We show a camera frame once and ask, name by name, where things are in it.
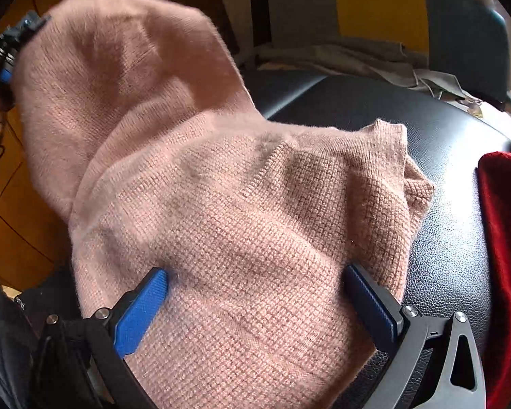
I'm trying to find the pink knitted sweater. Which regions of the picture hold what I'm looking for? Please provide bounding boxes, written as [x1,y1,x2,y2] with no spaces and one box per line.
[13,0,434,408]

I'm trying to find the red knitted garment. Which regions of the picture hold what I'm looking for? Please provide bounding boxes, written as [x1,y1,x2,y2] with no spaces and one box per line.
[476,151,511,408]

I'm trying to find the grey garment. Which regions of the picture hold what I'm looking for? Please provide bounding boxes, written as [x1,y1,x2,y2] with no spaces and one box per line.
[234,38,483,117]

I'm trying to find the grey yellow blue cushion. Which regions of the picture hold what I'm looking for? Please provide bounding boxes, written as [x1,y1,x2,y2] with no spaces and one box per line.
[250,0,510,106]

